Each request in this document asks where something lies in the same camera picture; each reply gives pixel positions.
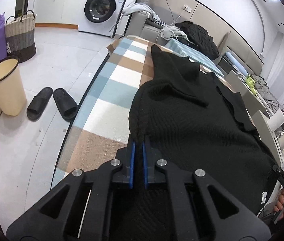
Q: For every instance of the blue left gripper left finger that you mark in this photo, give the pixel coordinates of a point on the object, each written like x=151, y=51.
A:
x=132, y=165

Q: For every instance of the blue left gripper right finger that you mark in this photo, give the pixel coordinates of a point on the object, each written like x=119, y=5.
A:
x=145, y=166

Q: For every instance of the black knit sweater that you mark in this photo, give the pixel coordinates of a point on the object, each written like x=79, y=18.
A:
x=196, y=122

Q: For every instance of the white grey clothes pile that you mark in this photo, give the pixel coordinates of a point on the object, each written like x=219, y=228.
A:
x=146, y=24

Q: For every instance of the right hand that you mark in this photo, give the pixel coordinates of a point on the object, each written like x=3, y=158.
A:
x=279, y=204

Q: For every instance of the checkered plaid table cloth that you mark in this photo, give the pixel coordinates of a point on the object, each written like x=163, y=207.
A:
x=100, y=127

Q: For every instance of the white paper roll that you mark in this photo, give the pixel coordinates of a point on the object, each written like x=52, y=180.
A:
x=276, y=120

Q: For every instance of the right black slipper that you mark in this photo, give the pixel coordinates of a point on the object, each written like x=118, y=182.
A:
x=66, y=105

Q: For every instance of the black slipper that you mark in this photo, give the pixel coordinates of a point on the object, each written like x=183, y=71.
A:
x=66, y=105
x=39, y=103

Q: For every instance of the yellow-green cloth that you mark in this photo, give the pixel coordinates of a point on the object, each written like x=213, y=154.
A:
x=249, y=81

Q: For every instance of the teal checkered small cloth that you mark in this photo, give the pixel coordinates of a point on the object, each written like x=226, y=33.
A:
x=186, y=51

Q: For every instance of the left black slipper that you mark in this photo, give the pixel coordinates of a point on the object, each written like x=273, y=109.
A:
x=39, y=103

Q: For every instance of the black jacket on sofa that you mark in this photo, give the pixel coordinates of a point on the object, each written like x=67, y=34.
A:
x=199, y=39

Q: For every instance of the white front-load washing machine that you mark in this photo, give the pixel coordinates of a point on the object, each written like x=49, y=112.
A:
x=100, y=16

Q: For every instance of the beige plastic waste bin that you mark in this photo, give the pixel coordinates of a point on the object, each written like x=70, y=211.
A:
x=12, y=94

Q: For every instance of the woven grey laundry basket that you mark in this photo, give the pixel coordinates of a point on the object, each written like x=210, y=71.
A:
x=20, y=36

